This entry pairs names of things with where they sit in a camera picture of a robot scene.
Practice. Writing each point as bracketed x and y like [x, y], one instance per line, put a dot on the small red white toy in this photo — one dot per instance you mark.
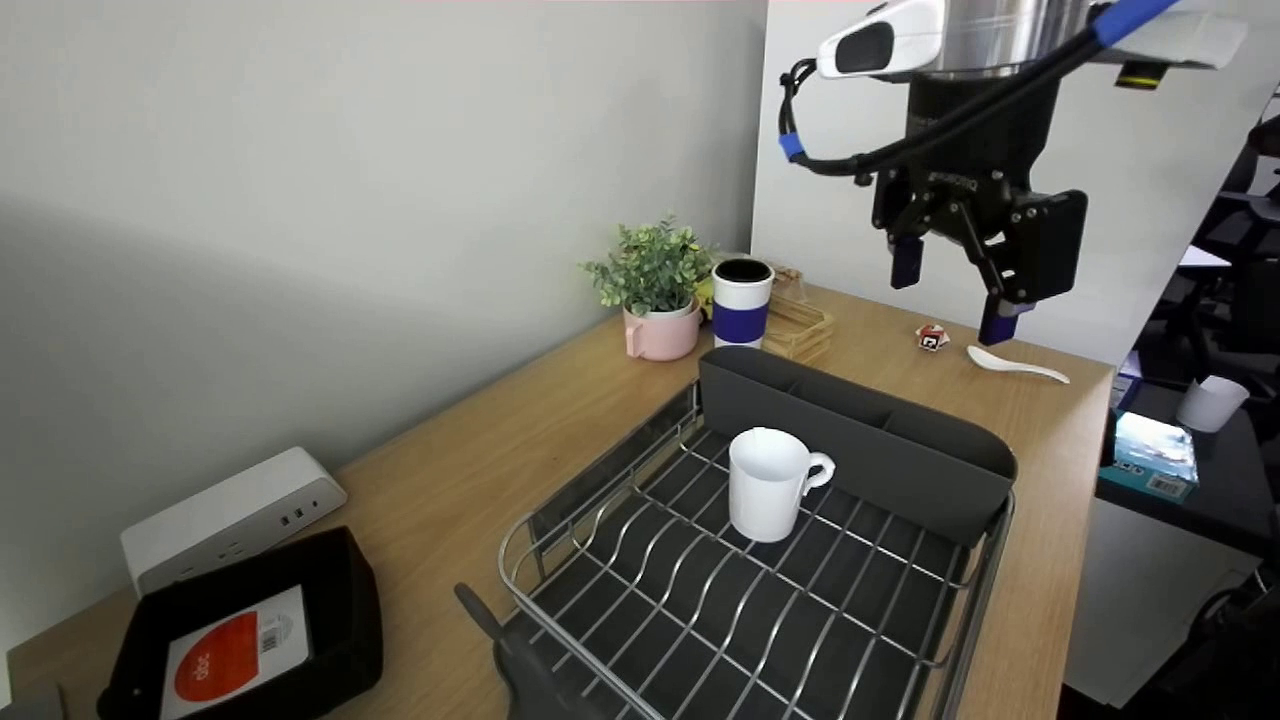
[931, 337]

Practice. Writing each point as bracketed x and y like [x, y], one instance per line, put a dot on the white plastic spoon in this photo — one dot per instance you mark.
[989, 360]

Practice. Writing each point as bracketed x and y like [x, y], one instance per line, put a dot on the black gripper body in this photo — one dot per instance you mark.
[1027, 247]

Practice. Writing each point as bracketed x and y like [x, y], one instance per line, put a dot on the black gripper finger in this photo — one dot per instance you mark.
[905, 260]
[996, 323]

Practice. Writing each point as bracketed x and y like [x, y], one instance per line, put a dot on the white ceramic cup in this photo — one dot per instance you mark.
[769, 473]

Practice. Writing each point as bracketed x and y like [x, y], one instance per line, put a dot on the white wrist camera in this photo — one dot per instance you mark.
[882, 43]

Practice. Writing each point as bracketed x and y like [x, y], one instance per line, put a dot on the black tray with red disc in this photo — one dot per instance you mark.
[276, 637]

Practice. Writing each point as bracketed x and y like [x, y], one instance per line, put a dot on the white electronics box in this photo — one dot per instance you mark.
[228, 523]

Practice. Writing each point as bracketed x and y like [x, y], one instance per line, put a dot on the white tumbler with blue sleeve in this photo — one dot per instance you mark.
[742, 293]

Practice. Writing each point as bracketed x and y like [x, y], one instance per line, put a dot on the steel and black dish rack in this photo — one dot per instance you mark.
[643, 600]

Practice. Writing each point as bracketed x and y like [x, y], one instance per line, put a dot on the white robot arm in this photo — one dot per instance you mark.
[982, 92]

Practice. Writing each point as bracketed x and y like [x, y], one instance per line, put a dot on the green plant in pink pot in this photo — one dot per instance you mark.
[655, 277]

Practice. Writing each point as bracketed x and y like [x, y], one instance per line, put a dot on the wooden slat crate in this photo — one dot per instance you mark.
[798, 331]

